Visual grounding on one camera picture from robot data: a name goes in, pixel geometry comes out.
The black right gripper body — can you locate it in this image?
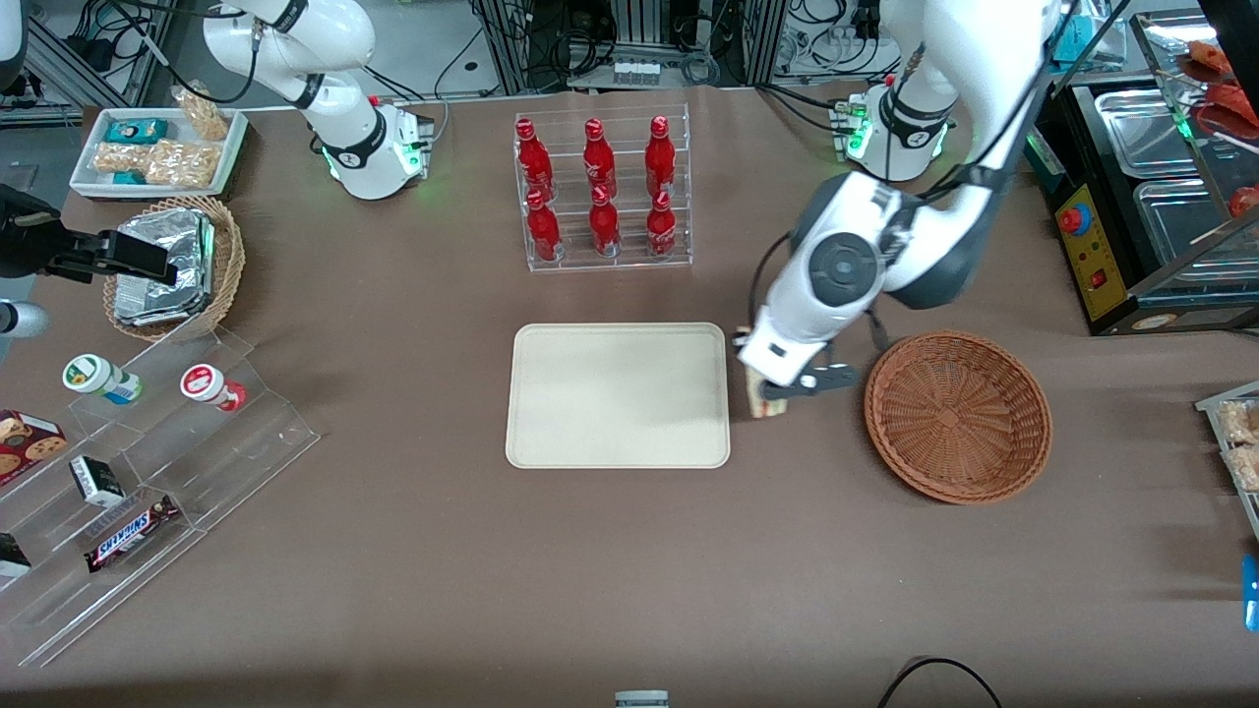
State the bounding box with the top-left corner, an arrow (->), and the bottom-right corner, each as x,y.
0,185 -> 109,282

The triangular white bread sandwich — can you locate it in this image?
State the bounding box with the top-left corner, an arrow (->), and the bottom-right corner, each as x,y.
734,327 -> 790,421

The light wicker basket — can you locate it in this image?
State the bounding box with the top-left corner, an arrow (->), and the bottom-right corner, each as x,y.
103,195 -> 245,343

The white rectangular snack tray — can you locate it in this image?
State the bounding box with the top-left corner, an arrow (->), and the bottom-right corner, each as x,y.
1195,383 -> 1259,542
69,106 -> 249,203

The brown wicker basket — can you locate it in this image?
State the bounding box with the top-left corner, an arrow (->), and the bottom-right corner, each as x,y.
864,330 -> 1053,505

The beige rectangular plastic tray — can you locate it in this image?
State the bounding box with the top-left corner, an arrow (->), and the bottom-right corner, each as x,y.
505,323 -> 732,470

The aluminium foil container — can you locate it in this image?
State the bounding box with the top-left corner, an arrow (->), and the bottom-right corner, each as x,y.
113,208 -> 215,327

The green lidded yogurt cup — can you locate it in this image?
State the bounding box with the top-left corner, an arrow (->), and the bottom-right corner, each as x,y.
62,354 -> 144,406

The red lidded yogurt cup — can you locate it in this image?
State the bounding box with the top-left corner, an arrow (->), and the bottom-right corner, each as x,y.
180,364 -> 247,412

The red cola bottle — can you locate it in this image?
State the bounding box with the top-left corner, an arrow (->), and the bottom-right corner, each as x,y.
526,189 -> 563,263
589,186 -> 622,259
515,117 -> 555,203
646,191 -> 679,259
582,117 -> 619,198
644,115 -> 679,196

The clear acrylic bottle rack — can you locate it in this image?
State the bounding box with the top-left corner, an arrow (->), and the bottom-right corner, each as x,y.
513,103 -> 692,274

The clear acrylic stepped shelf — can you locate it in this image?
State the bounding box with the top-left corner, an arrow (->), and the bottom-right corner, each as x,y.
0,324 -> 321,670

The red cookie box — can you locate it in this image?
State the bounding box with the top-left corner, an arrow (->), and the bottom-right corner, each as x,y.
0,410 -> 68,488

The black and white small carton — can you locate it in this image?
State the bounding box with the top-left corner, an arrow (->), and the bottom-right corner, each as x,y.
69,455 -> 126,509

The brown Snickers chocolate bar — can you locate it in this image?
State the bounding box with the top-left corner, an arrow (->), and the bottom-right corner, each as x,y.
84,495 -> 181,574

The black food warmer cabinet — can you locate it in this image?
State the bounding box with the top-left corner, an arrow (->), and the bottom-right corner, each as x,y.
1023,10 -> 1259,337

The steel food pan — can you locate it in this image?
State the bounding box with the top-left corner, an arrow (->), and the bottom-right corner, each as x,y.
1094,88 -> 1221,180
1134,179 -> 1259,286

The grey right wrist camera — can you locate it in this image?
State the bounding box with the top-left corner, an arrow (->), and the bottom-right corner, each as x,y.
0,300 -> 50,340

